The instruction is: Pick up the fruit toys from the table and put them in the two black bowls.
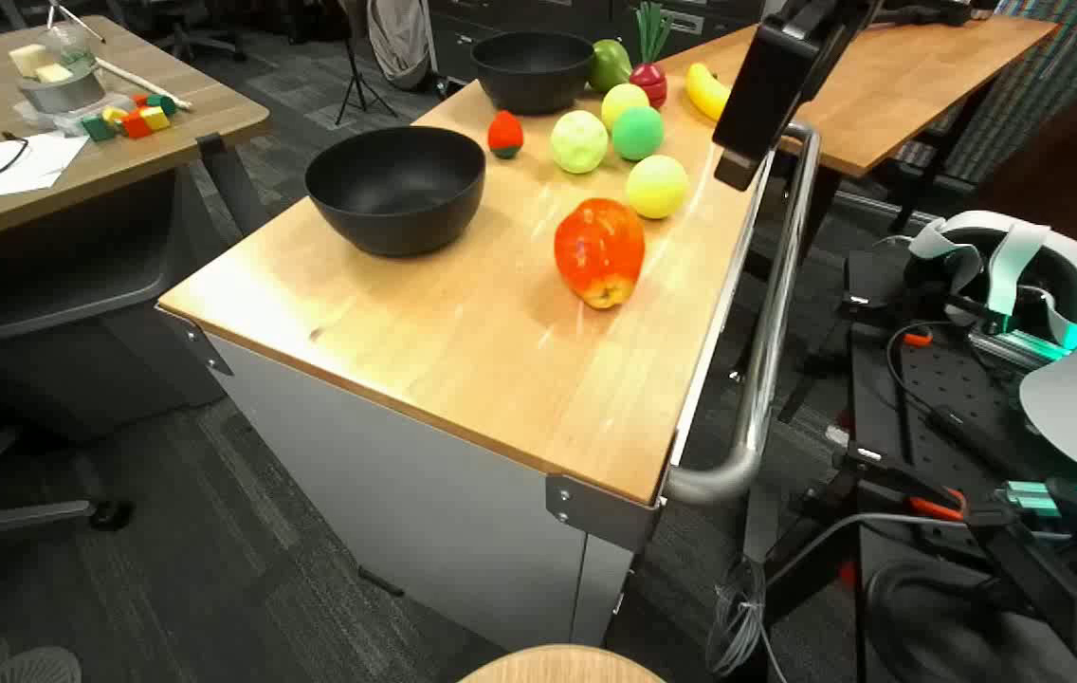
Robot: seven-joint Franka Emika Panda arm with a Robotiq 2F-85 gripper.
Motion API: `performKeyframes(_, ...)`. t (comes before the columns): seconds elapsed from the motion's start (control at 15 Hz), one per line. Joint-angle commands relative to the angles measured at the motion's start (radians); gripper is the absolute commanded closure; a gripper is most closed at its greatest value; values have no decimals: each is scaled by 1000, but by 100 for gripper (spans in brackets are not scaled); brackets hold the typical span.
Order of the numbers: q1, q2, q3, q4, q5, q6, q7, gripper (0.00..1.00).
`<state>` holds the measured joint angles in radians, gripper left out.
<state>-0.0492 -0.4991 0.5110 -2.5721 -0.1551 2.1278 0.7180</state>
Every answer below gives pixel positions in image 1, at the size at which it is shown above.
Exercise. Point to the far wooden desk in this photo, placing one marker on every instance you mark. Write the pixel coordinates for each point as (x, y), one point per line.
(890, 84)

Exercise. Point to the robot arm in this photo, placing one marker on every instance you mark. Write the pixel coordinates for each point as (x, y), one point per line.
(787, 61)

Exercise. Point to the green pear toy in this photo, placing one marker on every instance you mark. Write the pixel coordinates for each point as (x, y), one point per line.
(608, 61)

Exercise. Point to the small red tomato toy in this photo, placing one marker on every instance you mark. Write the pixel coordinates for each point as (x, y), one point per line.
(507, 134)

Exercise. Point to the yellow banana toy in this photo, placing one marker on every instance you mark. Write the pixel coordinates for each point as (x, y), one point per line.
(708, 91)

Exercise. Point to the round wooden stool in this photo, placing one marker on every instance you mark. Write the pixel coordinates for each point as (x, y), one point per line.
(561, 665)

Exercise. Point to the yellow ball near handle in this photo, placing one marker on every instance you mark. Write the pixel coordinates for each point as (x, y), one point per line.
(657, 187)

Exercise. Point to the red orange bell pepper toy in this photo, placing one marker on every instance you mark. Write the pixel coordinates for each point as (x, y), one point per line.
(600, 251)

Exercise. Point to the white cart cabinet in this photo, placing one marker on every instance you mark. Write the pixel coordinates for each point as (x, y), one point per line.
(489, 543)

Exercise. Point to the white VR headset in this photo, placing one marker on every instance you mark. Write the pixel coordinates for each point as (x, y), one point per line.
(1015, 274)

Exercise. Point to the red radish toy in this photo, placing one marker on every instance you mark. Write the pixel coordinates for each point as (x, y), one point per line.
(650, 44)

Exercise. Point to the black bowl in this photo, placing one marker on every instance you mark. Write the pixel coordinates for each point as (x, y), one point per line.
(532, 74)
(398, 192)

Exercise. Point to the clear plastic container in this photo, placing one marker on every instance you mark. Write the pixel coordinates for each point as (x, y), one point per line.
(58, 69)

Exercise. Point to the light green bumpy ball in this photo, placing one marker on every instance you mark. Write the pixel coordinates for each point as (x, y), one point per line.
(579, 141)

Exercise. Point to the near black bowl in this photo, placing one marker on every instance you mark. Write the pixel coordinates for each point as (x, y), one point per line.
(398, 192)

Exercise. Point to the white paper sheet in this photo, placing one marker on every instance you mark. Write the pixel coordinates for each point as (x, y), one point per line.
(34, 159)

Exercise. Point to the left wooden desk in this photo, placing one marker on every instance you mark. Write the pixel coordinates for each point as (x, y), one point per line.
(86, 263)

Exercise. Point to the yellow ball behind green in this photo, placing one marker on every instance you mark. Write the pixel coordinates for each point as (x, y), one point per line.
(619, 99)

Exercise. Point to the steel cart handle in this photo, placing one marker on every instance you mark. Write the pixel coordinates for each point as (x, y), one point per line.
(738, 470)

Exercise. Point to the wooden desk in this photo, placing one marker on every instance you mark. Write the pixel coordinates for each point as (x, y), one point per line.
(890, 84)
(86, 263)

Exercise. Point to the far black bowl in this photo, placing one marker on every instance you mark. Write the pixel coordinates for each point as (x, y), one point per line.
(532, 74)

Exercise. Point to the coloured toy blocks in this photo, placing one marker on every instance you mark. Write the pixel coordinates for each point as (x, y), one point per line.
(129, 117)

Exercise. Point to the green foam ball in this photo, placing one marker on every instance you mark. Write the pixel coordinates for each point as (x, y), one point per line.
(640, 134)

